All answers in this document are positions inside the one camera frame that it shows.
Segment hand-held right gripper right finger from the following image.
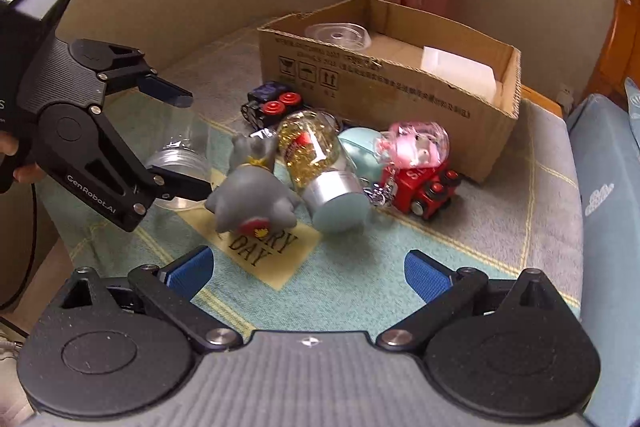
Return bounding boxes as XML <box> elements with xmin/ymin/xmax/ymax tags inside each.
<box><xmin>377</xmin><ymin>250</ymin><xmax>571</xmax><ymax>352</ymax></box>

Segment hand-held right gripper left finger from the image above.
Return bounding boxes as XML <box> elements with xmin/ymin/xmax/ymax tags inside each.
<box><xmin>50</xmin><ymin>246</ymin><xmax>243</xmax><ymax>354</ymax></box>

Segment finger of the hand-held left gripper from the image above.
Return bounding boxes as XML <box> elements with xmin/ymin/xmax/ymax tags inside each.
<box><xmin>75</xmin><ymin>39</ymin><xmax>194</xmax><ymax>108</ymax></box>
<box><xmin>60</xmin><ymin>126</ymin><xmax>212</xmax><ymax>234</ymax></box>

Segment clear plastic bottle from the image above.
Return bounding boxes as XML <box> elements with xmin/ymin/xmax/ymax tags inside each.
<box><xmin>144</xmin><ymin>104</ymin><xmax>217</xmax><ymax>212</ymax></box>

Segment grey shark toy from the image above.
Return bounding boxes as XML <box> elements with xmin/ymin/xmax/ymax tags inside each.
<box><xmin>204</xmin><ymin>132</ymin><xmax>300</xmax><ymax>238</ymax></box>

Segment red green cube toy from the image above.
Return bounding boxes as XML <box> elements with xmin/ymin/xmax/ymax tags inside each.
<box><xmin>380</xmin><ymin>157</ymin><xmax>463</xmax><ymax>223</ymax></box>

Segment silver metal keychain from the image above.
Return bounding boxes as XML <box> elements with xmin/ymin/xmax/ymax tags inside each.
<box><xmin>362</xmin><ymin>184</ymin><xmax>398</xmax><ymax>210</ymax></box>

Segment black toy car red wheels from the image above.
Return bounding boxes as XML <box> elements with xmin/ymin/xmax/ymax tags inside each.
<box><xmin>241</xmin><ymin>81</ymin><xmax>305</xmax><ymax>130</ymax></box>

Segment gold glitter snow globe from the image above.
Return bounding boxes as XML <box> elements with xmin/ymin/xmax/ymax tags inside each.
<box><xmin>276</xmin><ymin>109</ymin><xmax>371</xmax><ymax>235</ymax></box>

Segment pink transparent toy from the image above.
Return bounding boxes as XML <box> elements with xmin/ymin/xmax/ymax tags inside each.
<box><xmin>376</xmin><ymin>119</ymin><xmax>450</xmax><ymax>170</ymax></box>

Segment teal egg-shaped case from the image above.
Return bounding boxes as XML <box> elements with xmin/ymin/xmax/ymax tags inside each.
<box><xmin>337</xmin><ymin>127</ymin><xmax>396</xmax><ymax>185</ymax></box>

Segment brown cardboard box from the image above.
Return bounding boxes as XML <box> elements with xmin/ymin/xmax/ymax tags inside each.
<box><xmin>256</xmin><ymin>0</ymin><xmax>522</xmax><ymax>185</ymax></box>

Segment person's left hand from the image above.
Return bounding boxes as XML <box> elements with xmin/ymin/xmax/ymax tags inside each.
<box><xmin>0</xmin><ymin>130</ymin><xmax>48</xmax><ymax>184</ymax></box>

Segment grey teal plaid blanket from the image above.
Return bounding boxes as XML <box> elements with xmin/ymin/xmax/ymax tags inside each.
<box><xmin>37</xmin><ymin>24</ymin><xmax>586</xmax><ymax>343</ymax></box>

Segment pink clear plastic container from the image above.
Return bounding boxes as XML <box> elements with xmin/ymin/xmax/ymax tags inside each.
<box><xmin>305</xmin><ymin>22</ymin><xmax>373</xmax><ymax>52</ymax></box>

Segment blue printed bedsheet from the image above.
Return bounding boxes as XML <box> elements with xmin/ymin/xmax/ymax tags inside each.
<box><xmin>565</xmin><ymin>93</ymin><xmax>640</xmax><ymax>427</ymax></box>

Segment white cylinder in box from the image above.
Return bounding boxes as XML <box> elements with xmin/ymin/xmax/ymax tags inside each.
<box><xmin>422</xmin><ymin>46</ymin><xmax>501</xmax><ymax>100</ymax></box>

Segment blue flower print pillow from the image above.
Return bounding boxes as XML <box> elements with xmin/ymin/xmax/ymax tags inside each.
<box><xmin>622</xmin><ymin>77</ymin><xmax>640</xmax><ymax>110</ymax></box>

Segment wooden headboard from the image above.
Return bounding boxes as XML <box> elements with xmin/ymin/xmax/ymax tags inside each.
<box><xmin>582</xmin><ymin>0</ymin><xmax>640</xmax><ymax>110</ymax></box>

